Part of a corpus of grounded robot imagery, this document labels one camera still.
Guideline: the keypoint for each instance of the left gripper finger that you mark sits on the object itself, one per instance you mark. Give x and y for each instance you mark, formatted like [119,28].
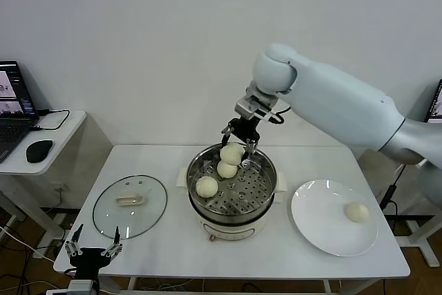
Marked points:
[114,249]
[73,247]

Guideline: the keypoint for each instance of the white desk stand legs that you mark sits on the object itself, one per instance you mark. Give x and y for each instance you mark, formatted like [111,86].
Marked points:
[419,239]

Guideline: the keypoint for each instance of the white wall socket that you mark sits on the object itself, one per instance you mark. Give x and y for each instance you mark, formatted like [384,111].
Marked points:
[59,189]

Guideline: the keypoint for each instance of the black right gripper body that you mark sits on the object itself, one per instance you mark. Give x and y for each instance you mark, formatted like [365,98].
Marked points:
[245,129]

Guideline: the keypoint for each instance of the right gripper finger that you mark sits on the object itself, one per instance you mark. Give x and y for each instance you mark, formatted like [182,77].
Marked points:
[252,144]
[228,131]

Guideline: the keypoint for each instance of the black laptop with pink screen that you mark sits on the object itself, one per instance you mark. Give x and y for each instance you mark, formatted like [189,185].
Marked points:
[14,125]

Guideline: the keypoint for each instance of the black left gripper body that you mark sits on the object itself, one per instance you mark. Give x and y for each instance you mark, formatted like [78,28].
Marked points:
[87,260]

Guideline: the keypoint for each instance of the black computer mouse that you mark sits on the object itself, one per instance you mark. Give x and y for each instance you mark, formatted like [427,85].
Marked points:
[39,151]

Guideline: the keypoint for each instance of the white side table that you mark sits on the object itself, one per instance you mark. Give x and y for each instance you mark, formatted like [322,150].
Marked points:
[69,143]

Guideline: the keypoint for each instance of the cream electric cooking pot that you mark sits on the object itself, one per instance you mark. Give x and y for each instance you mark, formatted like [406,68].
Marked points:
[229,231]

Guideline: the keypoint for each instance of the black laptop with dark screen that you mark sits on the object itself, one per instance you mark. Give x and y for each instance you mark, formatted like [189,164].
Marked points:
[435,105]

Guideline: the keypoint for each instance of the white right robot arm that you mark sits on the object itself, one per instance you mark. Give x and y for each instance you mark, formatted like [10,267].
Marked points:
[338,101]

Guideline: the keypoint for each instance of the white steamed baozi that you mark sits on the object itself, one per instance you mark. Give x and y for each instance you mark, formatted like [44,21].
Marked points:
[356,211]
[231,153]
[207,187]
[227,171]

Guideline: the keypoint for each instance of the round glass pot lid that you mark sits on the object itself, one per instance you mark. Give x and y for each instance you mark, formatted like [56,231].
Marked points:
[138,215]

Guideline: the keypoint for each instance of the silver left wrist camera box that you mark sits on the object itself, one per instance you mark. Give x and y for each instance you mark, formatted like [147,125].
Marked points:
[80,288]

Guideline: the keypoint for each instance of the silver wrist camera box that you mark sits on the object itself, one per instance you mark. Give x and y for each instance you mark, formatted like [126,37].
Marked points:
[80,288]
[250,106]

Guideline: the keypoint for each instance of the round white plate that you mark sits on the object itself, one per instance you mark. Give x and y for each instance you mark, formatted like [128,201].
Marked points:
[324,219]

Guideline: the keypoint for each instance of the perforated steel steamer basket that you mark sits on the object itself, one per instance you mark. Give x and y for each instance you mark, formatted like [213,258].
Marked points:
[248,188]

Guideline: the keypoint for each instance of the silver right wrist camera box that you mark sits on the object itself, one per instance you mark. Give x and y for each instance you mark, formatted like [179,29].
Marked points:
[250,106]

